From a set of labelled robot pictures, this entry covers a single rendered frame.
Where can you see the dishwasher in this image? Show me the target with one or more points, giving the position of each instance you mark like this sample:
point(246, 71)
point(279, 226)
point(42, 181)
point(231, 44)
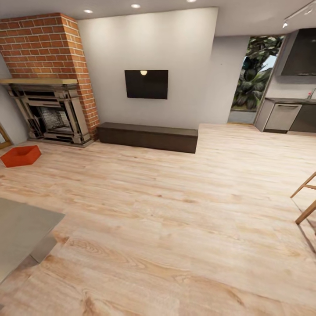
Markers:
point(282, 117)

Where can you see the storage box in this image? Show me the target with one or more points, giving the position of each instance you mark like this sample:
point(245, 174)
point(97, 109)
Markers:
point(20, 156)

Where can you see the wall mounted tv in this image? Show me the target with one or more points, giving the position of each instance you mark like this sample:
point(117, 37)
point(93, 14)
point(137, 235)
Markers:
point(147, 84)

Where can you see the straight chair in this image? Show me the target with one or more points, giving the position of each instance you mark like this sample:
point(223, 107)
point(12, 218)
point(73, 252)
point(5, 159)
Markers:
point(305, 184)

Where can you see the coffee table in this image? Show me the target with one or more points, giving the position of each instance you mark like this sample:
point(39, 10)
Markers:
point(24, 231)

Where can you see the fixed window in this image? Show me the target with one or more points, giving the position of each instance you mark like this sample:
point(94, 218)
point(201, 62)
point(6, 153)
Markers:
point(260, 60)

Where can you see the wood fireplace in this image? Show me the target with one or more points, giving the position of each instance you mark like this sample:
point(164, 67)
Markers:
point(52, 111)

